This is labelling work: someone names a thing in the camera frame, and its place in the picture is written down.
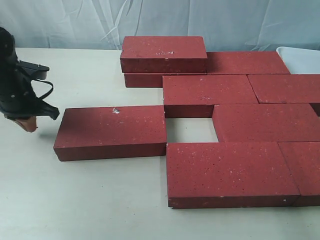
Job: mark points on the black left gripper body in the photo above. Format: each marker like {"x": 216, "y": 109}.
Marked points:
{"x": 18, "y": 99}

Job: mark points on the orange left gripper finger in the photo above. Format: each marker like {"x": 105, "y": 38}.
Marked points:
{"x": 29, "y": 125}

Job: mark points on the red brick second row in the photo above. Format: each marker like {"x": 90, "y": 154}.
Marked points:
{"x": 194, "y": 96}
{"x": 287, "y": 89}

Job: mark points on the red brick stacked top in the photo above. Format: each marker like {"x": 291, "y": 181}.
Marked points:
{"x": 163, "y": 54}

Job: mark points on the red brick back row right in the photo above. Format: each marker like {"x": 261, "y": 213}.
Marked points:
{"x": 245, "y": 63}

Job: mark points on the red brick third row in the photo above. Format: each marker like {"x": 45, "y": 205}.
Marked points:
{"x": 273, "y": 122}

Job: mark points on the white backdrop curtain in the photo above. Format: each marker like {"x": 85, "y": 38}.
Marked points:
{"x": 225, "y": 25}

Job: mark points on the white plastic tray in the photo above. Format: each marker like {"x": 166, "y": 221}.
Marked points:
{"x": 300, "y": 60}

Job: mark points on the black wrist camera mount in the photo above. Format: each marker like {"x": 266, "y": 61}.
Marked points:
{"x": 33, "y": 71}

